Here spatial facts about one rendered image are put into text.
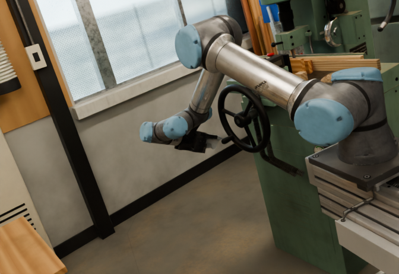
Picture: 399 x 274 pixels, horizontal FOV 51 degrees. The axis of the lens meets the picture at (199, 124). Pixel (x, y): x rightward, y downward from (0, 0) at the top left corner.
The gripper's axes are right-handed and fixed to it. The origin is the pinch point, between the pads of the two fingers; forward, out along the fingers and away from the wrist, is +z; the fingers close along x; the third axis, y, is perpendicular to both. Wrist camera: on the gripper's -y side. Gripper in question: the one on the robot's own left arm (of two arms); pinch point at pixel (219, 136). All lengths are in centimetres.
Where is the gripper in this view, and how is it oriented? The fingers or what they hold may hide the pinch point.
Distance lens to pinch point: 173.5
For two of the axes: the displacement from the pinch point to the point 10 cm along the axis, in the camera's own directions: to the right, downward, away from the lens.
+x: 5.7, 1.1, -8.2
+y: -1.7, 9.9, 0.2
